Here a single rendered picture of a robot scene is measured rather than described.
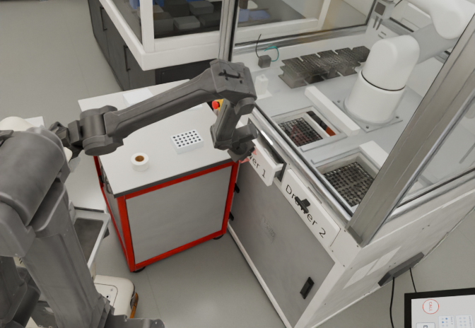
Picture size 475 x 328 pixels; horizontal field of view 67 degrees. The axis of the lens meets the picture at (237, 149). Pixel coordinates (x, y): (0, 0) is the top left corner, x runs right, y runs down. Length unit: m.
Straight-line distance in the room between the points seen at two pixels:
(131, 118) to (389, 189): 0.68
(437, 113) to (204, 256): 1.58
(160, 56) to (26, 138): 1.62
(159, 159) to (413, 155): 1.00
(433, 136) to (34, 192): 0.78
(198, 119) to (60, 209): 1.36
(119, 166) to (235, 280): 0.96
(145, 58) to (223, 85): 1.22
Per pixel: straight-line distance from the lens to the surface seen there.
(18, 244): 0.39
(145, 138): 1.64
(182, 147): 1.54
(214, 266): 2.12
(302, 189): 1.30
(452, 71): 0.85
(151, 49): 1.94
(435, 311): 1.11
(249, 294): 2.07
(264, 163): 1.38
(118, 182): 1.48
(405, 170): 0.97
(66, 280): 0.51
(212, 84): 0.78
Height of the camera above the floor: 1.88
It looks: 44 degrees down
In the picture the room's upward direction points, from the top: 10 degrees clockwise
